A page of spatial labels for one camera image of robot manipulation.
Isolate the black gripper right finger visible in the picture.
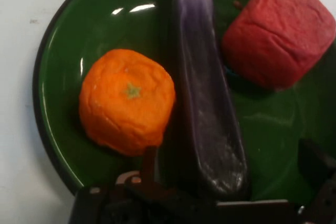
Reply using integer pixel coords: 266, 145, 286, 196
297, 137, 336, 224

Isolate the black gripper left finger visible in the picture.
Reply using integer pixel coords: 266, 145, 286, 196
68, 145, 219, 224

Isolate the orange toy mandarin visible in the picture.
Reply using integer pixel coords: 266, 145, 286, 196
78, 48, 177, 157

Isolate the purple toy eggplant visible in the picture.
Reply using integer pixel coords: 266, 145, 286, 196
172, 0, 251, 200

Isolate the red toy apple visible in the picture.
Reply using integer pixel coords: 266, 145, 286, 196
221, 0, 336, 90

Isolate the green round plate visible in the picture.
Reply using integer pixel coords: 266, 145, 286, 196
31, 0, 336, 204

